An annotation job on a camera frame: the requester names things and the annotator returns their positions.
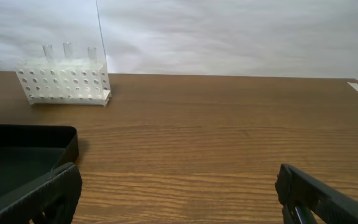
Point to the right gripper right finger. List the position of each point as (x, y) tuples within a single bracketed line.
[(325, 199)]

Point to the black tray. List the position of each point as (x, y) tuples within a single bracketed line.
[(17, 161)]

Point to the clear test tube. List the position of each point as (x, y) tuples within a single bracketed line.
[(68, 50), (48, 52), (92, 54)]

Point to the white test tube rack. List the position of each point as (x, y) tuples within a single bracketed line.
[(64, 82)]

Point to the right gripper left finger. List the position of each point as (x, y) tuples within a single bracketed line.
[(39, 202)]

